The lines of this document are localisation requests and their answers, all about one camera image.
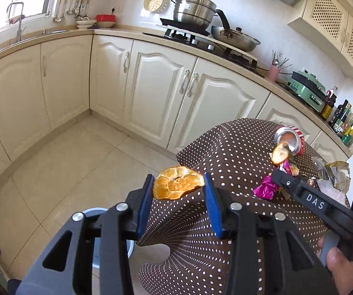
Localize black gas stove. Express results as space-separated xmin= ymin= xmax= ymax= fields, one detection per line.
xmin=143 ymin=28 xmax=265 ymax=78

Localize magenta foil candy wrapper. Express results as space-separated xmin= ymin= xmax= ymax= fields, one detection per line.
xmin=253 ymin=175 xmax=280 ymax=200

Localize person's right hand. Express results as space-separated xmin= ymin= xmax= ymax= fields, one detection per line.
xmin=317 ymin=238 xmax=353 ymax=295

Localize stainless steel steamer pot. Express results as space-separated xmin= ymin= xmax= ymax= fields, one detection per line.
xmin=170 ymin=0 xmax=218 ymax=30

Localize pink utensil holder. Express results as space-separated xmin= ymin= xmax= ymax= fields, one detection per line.
xmin=268 ymin=64 xmax=280 ymax=82

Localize cream lattice wall cabinet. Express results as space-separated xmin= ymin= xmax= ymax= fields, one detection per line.
xmin=288 ymin=0 xmax=353 ymax=85

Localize stack of white bowls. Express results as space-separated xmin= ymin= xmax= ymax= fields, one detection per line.
xmin=76 ymin=19 xmax=97 ymax=30

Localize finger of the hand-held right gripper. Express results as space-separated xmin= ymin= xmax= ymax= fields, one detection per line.
xmin=270 ymin=169 xmax=353 ymax=237

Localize steel wok with black handle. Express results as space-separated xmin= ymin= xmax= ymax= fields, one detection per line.
xmin=211 ymin=9 xmax=261 ymax=53

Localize round white trash bin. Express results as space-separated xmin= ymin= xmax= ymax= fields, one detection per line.
xmin=78 ymin=207 xmax=136 ymax=268

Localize pink gold candy wrapper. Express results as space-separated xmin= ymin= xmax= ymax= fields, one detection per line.
xmin=281 ymin=162 xmax=300 ymax=176

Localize yellow green oil bottle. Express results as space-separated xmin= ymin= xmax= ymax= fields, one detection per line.
xmin=341 ymin=111 xmax=353 ymax=146

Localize red soda can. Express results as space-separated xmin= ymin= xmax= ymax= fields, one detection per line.
xmin=273 ymin=125 xmax=305 ymax=157

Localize crumpled clear plastic wrapper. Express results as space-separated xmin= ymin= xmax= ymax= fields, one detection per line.
xmin=312 ymin=157 xmax=352 ymax=203

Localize green electric cooker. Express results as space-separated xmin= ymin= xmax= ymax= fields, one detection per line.
xmin=285 ymin=70 xmax=328 ymax=113

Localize dark green glass bottle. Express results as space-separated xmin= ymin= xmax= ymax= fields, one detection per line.
xmin=330 ymin=99 xmax=350 ymax=130

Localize dark soy sauce bottle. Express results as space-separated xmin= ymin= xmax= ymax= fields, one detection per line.
xmin=320 ymin=86 xmax=338 ymax=121

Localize brown polka dot tablecloth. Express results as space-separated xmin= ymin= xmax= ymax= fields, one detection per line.
xmin=135 ymin=118 xmax=353 ymax=295

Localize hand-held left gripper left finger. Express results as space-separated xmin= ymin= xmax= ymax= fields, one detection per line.
xmin=19 ymin=174 xmax=156 ymax=295

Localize small curled orange peel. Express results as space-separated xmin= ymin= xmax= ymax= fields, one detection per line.
xmin=271 ymin=142 xmax=290 ymax=167

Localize wide orange peel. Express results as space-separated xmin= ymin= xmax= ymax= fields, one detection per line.
xmin=153 ymin=166 xmax=205 ymax=200

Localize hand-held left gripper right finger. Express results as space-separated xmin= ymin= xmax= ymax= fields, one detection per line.
xmin=204 ymin=173 xmax=337 ymax=295

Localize cream kitchen base cabinets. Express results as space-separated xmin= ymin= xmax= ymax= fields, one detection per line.
xmin=0 ymin=28 xmax=353 ymax=198

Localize cream round colander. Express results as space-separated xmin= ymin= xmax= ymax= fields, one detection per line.
xmin=143 ymin=0 xmax=164 ymax=14

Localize row of hanging ladles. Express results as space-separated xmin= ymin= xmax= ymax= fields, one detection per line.
xmin=53 ymin=0 xmax=92 ymax=23

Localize chrome kitchen faucet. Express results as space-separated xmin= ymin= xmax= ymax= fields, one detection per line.
xmin=6 ymin=2 xmax=27 ymax=43

